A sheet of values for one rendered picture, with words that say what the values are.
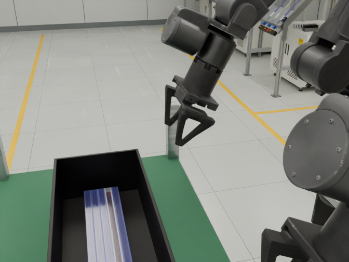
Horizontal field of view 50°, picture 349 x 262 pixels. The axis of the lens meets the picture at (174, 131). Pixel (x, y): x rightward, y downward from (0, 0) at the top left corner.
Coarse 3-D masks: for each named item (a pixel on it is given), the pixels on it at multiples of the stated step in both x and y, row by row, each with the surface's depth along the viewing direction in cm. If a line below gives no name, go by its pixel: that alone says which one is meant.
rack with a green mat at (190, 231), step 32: (0, 160) 87; (160, 160) 98; (0, 192) 85; (32, 192) 85; (160, 192) 85; (192, 192) 85; (0, 224) 75; (32, 224) 75; (192, 224) 75; (0, 256) 68; (32, 256) 68; (192, 256) 68; (224, 256) 68
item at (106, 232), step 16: (96, 192) 77; (112, 192) 77; (96, 208) 73; (112, 208) 73; (96, 224) 69; (112, 224) 69; (96, 240) 65; (112, 240) 65; (96, 256) 62; (112, 256) 62; (128, 256) 62
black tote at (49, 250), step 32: (64, 160) 77; (96, 160) 78; (128, 160) 80; (64, 192) 80; (128, 192) 83; (64, 224) 74; (128, 224) 74; (160, 224) 59; (64, 256) 66; (160, 256) 61
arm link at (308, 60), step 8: (312, 48) 73; (320, 48) 72; (328, 48) 72; (304, 56) 73; (312, 56) 72; (320, 56) 70; (304, 64) 73; (312, 64) 71; (304, 72) 73; (312, 72) 70; (304, 80) 76; (312, 80) 71
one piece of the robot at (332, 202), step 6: (318, 198) 77; (324, 198) 74; (330, 198) 69; (318, 204) 78; (324, 204) 78; (330, 204) 72; (336, 204) 68; (318, 210) 78; (324, 210) 79; (330, 210) 79; (312, 216) 79; (318, 216) 79; (324, 216) 80; (312, 222) 80; (318, 222) 80; (324, 222) 81
